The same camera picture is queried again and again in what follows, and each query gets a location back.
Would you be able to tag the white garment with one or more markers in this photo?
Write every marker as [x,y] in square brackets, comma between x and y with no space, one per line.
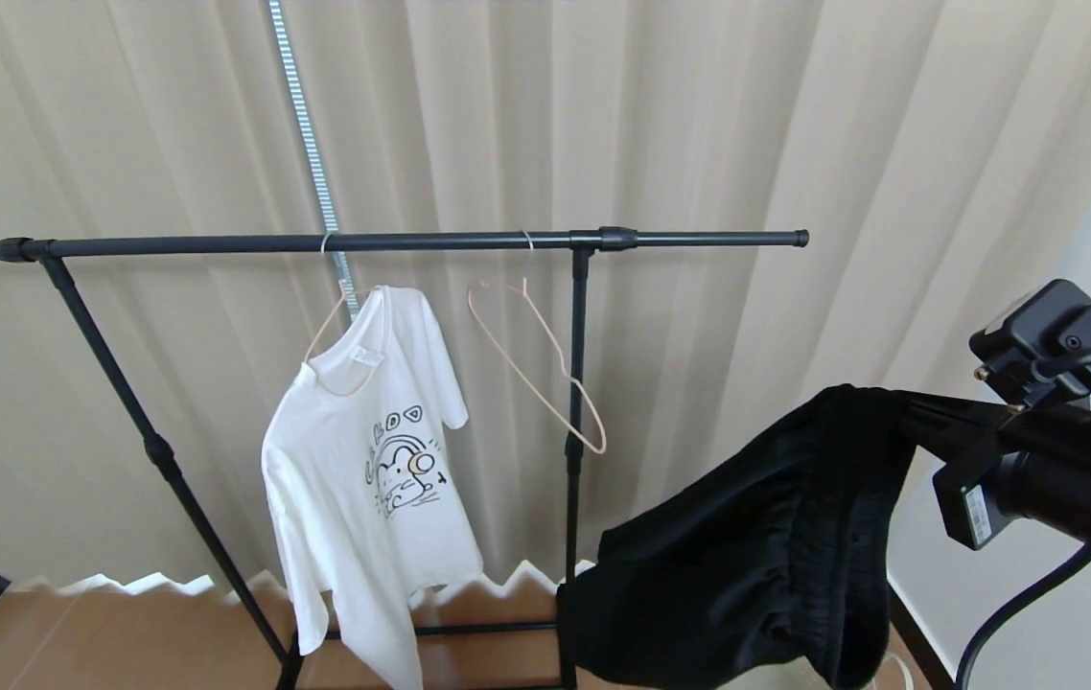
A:
[335,498]

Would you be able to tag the pink clothes hanger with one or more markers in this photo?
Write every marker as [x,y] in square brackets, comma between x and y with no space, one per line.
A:
[327,326]
[602,443]

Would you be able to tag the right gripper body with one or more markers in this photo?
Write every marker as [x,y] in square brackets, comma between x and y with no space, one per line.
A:
[1054,489]

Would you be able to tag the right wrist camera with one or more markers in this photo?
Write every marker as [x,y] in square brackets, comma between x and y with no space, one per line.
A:
[1054,326]

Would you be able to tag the black clothes rack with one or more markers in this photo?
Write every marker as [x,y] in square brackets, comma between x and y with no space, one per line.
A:
[220,243]

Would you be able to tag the beige curtain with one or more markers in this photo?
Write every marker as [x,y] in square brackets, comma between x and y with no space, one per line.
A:
[699,115]

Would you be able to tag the white laundry basket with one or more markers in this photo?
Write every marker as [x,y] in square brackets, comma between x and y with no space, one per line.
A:
[902,671]

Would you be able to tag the black garment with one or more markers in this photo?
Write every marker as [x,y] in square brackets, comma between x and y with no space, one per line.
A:
[747,556]

